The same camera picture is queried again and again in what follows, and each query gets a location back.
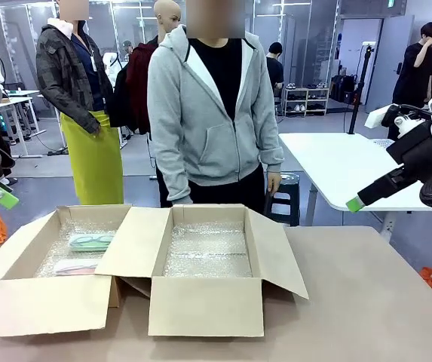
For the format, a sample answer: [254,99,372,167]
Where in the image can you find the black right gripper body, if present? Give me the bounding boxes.
[385,120,432,182]

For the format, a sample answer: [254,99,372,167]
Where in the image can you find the pale green glasses case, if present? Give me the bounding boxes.
[67,232,117,252]

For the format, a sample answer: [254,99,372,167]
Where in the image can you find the dark glasses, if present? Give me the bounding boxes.
[72,234,114,246]

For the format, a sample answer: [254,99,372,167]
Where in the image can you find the black glasses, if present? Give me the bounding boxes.
[57,262,98,274]

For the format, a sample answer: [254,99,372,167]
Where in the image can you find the person's left forearm grey sleeve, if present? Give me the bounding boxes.
[257,112,285,175]

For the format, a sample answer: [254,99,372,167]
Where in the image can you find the person's right forearm grey sleeve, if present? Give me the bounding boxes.
[147,143,195,204]

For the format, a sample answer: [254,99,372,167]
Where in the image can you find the cardboard box holding glasses cases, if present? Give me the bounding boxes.
[0,203,133,339]

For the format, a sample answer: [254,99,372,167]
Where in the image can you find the person's left hand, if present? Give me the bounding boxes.
[266,171,283,195]

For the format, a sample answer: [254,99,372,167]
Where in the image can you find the white table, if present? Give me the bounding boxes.
[277,131,432,242]

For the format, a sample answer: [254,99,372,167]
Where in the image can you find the bubble wrap sheet under cases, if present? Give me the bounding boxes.
[34,216,127,280]

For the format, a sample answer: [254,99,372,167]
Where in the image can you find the person in black t-shirt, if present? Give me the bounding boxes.
[387,21,432,141]

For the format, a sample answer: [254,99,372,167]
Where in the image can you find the white desk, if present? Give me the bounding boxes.
[0,89,47,158]

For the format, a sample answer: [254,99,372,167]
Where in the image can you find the black tripod stand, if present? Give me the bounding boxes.
[346,43,375,135]

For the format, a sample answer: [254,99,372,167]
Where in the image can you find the mannequin in yellow skirt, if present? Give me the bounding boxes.
[35,0,124,207]

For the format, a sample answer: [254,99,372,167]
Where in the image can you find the black suitcase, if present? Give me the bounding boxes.
[330,74,360,105]

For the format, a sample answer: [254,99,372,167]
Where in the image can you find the black plastic stool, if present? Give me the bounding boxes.
[263,180,302,228]

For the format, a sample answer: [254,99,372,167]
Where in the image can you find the wooden shoe rack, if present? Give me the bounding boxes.
[283,86,330,118]

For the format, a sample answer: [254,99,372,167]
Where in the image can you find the person in black beanie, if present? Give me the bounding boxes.
[264,41,286,118]

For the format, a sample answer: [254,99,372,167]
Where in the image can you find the bald mannequin in red jacket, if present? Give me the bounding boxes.
[114,0,183,208]

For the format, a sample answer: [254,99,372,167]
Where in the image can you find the person in grey hoodie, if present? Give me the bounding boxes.
[146,0,285,218]

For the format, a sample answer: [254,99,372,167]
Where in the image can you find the bubble wrap sheet in empty box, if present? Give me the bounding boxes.
[161,221,254,279]

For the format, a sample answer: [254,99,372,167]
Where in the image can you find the empty cardboard box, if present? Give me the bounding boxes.
[94,203,311,339]

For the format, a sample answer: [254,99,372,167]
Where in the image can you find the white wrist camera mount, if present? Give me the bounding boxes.
[364,104,402,131]

